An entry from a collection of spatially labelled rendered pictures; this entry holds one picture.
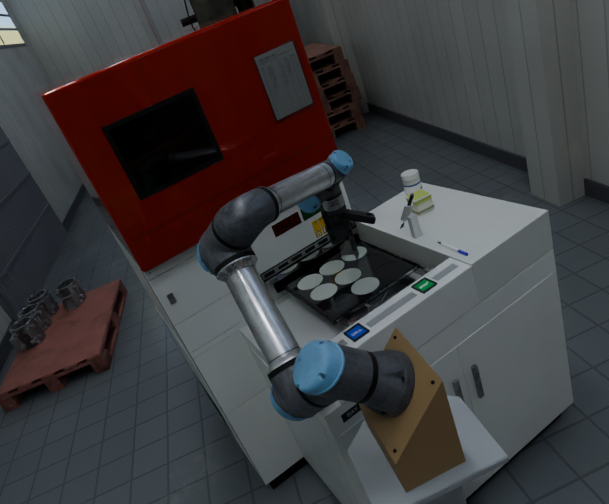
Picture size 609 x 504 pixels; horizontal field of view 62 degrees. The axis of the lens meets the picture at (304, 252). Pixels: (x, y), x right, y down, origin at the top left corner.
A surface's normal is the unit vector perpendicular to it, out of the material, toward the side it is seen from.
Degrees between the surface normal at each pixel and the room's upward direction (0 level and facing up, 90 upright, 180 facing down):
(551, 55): 90
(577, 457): 0
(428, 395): 46
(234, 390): 90
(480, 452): 0
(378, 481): 0
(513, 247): 90
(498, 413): 90
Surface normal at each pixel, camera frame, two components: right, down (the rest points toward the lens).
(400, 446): -0.88, -0.28
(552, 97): 0.25, 0.38
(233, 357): 0.48, 0.26
